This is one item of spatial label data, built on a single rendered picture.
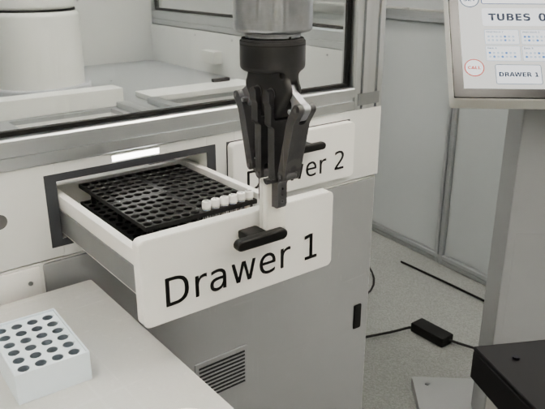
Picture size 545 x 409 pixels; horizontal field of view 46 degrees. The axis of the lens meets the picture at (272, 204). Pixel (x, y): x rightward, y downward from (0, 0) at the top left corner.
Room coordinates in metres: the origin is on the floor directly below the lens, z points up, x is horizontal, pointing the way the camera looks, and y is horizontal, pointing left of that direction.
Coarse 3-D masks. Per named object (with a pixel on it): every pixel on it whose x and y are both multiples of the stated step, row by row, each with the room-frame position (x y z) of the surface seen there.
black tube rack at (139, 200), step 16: (128, 176) 0.98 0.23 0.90; (144, 176) 0.98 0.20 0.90; (160, 176) 0.97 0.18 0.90; (176, 176) 0.98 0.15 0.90; (192, 176) 0.97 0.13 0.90; (96, 192) 0.90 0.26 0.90; (112, 192) 0.90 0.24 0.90; (128, 192) 0.90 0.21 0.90; (144, 192) 0.90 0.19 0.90; (160, 192) 0.90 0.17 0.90; (176, 192) 0.90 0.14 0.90; (192, 192) 0.90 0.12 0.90; (208, 192) 0.90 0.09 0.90; (224, 192) 0.90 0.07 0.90; (96, 208) 0.91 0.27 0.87; (112, 208) 0.84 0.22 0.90; (128, 208) 0.83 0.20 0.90; (144, 208) 0.84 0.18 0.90; (160, 208) 0.83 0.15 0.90; (176, 208) 0.83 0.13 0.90; (192, 208) 0.83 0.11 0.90; (112, 224) 0.84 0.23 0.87; (128, 224) 0.84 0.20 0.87; (176, 224) 0.84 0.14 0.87
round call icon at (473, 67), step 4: (464, 60) 1.36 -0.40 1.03; (468, 60) 1.36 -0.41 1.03; (472, 60) 1.36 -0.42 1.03; (476, 60) 1.36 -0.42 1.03; (480, 60) 1.36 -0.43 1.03; (484, 60) 1.36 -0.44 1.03; (464, 64) 1.36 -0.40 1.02; (468, 64) 1.36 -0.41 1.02; (472, 64) 1.36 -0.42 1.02; (476, 64) 1.36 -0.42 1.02; (480, 64) 1.36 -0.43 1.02; (484, 64) 1.36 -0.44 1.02; (464, 68) 1.35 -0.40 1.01; (468, 68) 1.35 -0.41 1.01; (472, 68) 1.35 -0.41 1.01; (476, 68) 1.35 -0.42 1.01; (480, 68) 1.35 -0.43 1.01; (484, 68) 1.35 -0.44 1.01; (464, 72) 1.35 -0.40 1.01; (468, 72) 1.35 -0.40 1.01; (472, 72) 1.35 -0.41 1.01; (476, 72) 1.35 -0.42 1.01; (480, 72) 1.34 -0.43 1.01; (484, 72) 1.34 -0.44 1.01; (464, 76) 1.34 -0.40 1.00; (468, 76) 1.34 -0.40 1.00; (472, 76) 1.34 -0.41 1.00; (476, 76) 1.34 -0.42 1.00; (480, 76) 1.34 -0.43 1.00; (484, 76) 1.34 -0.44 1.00
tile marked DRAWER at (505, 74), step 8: (496, 64) 1.35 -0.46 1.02; (504, 64) 1.35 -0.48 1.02; (512, 64) 1.35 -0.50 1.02; (520, 64) 1.35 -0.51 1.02; (528, 64) 1.35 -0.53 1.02; (536, 64) 1.35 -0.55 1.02; (496, 72) 1.34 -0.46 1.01; (504, 72) 1.34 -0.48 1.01; (512, 72) 1.34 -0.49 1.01; (520, 72) 1.34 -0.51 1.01; (528, 72) 1.34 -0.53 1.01; (536, 72) 1.34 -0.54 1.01; (496, 80) 1.33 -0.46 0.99; (504, 80) 1.33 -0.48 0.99; (512, 80) 1.33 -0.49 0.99; (520, 80) 1.33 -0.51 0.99; (528, 80) 1.33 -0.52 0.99; (536, 80) 1.33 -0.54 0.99
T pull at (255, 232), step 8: (240, 232) 0.72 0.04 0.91; (248, 232) 0.72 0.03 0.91; (256, 232) 0.72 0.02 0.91; (264, 232) 0.72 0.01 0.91; (272, 232) 0.72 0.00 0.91; (280, 232) 0.72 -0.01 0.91; (240, 240) 0.69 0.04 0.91; (248, 240) 0.69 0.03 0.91; (256, 240) 0.70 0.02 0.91; (264, 240) 0.71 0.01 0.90; (272, 240) 0.72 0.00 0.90; (240, 248) 0.69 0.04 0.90; (248, 248) 0.69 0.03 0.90
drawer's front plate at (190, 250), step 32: (320, 192) 0.82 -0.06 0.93; (192, 224) 0.70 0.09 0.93; (224, 224) 0.72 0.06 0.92; (256, 224) 0.75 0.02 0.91; (288, 224) 0.78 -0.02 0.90; (320, 224) 0.81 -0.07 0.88; (160, 256) 0.66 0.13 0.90; (192, 256) 0.69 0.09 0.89; (224, 256) 0.72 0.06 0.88; (256, 256) 0.75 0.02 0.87; (288, 256) 0.78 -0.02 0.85; (320, 256) 0.81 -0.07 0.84; (160, 288) 0.66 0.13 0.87; (192, 288) 0.69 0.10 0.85; (224, 288) 0.71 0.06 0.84; (256, 288) 0.75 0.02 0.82; (160, 320) 0.66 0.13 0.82
